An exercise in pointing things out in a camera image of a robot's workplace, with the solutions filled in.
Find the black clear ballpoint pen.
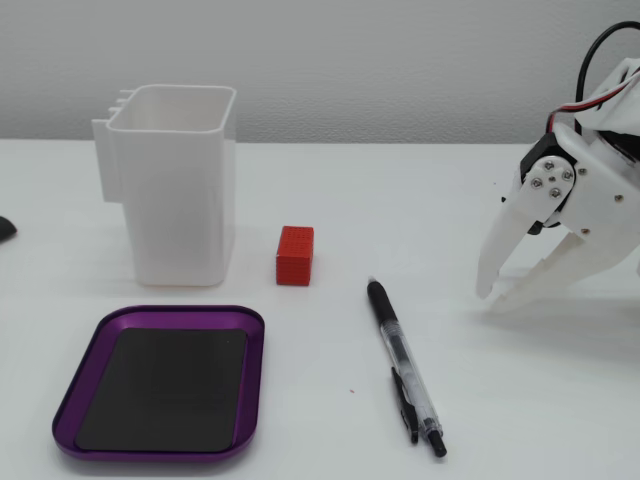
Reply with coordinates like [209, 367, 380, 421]
[366, 276, 449, 459]

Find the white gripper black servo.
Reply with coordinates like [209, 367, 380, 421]
[476, 119, 640, 315]

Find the red perforated rectangular block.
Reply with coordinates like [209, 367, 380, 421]
[275, 225, 315, 287]

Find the white plastic pen holder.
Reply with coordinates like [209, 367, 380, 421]
[91, 83, 238, 288]

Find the red white black servo wire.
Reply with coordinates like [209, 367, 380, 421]
[546, 68, 640, 137]

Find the purple metal tray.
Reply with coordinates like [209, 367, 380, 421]
[51, 304, 266, 463]

